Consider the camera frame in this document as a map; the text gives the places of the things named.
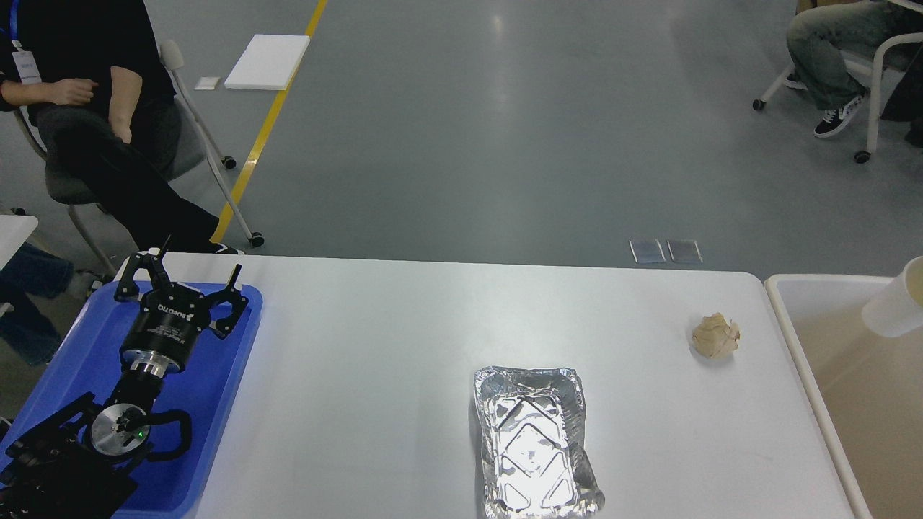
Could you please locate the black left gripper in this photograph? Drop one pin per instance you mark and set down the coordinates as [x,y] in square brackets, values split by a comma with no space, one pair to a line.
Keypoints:
[166,329]

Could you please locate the white paper cup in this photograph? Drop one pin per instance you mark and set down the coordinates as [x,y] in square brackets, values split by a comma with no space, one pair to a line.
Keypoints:
[897,309]

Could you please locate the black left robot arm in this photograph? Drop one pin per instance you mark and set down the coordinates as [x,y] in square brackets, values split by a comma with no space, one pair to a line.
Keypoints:
[78,462]

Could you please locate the grey office chair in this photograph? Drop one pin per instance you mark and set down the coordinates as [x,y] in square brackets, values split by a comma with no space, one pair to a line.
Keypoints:
[195,145]

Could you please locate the person in blue jeans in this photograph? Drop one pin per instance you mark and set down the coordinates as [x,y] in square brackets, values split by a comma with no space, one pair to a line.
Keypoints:
[34,272]

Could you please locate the white side table corner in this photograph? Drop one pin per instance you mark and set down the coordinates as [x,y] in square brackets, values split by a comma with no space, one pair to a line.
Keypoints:
[15,230]

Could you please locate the small white floor card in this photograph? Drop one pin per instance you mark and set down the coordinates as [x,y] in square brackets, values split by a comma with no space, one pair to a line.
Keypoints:
[207,83]

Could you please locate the person in black clothes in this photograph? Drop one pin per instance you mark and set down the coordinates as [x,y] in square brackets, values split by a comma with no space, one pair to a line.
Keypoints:
[89,75]

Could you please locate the white foam board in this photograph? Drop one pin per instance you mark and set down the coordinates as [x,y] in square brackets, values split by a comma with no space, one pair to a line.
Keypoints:
[268,63]

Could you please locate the aluminium foil tray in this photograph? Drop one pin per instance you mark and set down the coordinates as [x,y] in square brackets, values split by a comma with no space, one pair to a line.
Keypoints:
[533,427]

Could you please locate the left floor glass tile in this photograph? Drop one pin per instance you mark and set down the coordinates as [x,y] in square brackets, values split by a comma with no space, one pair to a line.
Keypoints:
[647,251]

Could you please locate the floor glass tile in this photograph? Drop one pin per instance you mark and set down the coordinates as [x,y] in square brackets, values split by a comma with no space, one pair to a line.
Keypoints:
[684,251]
[647,251]

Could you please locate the right floor glass tile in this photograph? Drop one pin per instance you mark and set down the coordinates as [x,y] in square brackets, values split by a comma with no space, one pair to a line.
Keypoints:
[684,251]

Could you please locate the crumpled brown paper ball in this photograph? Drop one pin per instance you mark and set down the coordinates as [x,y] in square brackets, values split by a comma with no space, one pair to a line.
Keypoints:
[716,337]

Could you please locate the beige plastic bin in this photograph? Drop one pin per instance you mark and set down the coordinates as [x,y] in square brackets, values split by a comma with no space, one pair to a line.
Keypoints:
[865,389]

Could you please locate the seated person in jeans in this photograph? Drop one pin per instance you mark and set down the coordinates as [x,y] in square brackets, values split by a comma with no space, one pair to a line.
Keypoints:
[816,39]

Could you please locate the white rolling chair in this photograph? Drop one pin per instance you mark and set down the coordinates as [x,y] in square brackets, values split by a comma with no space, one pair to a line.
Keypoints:
[867,66]

